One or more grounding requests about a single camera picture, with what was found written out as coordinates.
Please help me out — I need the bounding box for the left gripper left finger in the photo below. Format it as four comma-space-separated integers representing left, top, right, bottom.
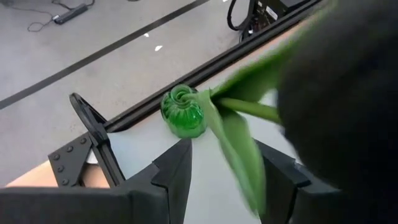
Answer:
0, 138, 193, 224

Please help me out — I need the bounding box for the black computer tower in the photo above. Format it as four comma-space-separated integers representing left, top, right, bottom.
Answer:
254, 0, 315, 32

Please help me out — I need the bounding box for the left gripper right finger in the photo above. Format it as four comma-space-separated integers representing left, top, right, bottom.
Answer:
254, 139, 368, 224

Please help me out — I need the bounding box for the black power strip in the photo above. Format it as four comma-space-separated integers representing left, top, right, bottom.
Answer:
53, 2, 89, 26

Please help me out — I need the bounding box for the black artificial tulip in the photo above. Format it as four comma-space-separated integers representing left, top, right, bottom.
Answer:
182, 0, 398, 224

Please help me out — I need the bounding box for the black tower cable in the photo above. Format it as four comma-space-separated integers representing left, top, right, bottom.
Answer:
226, 0, 261, 34

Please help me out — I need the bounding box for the green glass vase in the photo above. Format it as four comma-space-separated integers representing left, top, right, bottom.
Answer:
160, 83, 208, 139

